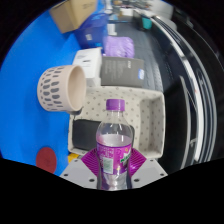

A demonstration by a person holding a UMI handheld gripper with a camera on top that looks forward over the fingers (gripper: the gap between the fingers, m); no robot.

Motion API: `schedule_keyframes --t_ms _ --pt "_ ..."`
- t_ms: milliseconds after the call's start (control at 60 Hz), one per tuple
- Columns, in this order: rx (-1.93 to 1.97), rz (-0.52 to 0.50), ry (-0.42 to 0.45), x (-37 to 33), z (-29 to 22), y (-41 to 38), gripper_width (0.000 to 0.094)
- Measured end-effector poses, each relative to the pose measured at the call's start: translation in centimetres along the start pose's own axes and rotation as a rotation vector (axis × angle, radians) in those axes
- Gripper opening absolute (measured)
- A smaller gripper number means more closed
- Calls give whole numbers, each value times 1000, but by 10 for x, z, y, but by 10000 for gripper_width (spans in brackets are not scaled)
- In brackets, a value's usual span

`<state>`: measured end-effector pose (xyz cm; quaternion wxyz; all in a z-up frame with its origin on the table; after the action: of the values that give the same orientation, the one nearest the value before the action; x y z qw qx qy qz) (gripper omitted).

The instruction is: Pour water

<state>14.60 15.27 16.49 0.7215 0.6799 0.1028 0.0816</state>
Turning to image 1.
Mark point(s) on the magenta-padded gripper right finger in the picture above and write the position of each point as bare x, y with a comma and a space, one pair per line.
148, 171

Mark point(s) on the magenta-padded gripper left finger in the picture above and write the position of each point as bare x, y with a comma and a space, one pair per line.
77, 171

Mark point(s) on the clear bottle with purple cap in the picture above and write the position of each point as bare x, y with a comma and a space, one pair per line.
114, 150

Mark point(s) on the yellow multimeter with red leads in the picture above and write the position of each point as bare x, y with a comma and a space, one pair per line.
71, 157

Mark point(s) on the flat round red coaster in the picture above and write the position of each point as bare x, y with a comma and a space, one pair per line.
46, 160

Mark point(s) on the white dotted tray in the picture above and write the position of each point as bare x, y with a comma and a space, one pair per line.
146, 116

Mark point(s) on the beige patterned mug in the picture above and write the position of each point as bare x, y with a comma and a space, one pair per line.
55, 88

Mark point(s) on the dark overhead shelf unit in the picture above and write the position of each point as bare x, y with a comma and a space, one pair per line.
180, 83

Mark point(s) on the dark grey box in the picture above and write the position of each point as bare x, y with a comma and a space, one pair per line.
121, 71

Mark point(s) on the white box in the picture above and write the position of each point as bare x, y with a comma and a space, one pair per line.
87, 63

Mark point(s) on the purple plastic bag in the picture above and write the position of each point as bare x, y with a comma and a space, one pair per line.
118, 46

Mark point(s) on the blue box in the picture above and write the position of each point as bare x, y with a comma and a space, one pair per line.
91, 31

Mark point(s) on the teal bin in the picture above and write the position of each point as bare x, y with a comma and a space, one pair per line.
146, 23

